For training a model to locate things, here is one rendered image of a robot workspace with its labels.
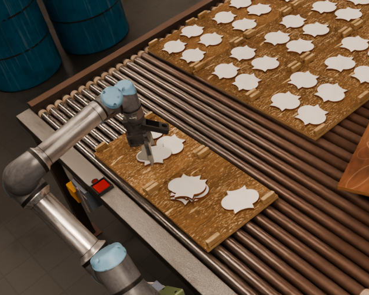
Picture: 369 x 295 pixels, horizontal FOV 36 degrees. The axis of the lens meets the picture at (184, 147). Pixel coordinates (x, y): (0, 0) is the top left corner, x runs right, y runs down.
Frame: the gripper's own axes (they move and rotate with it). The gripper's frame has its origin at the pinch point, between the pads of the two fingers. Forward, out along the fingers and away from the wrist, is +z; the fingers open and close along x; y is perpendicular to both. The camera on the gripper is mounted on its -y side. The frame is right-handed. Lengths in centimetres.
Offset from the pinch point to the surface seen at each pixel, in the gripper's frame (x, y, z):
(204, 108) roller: -42.2, -20.0, 12.3
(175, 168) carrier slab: -2.2, -6.1, 11.3
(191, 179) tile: 10.9, -13.7, 7.1
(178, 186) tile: 13.4, -8.2, 7.1
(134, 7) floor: -359, 55, 96
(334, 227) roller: 41, -62, 15
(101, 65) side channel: -95, 34, 8
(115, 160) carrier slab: -14.7, 20.7, 10.8
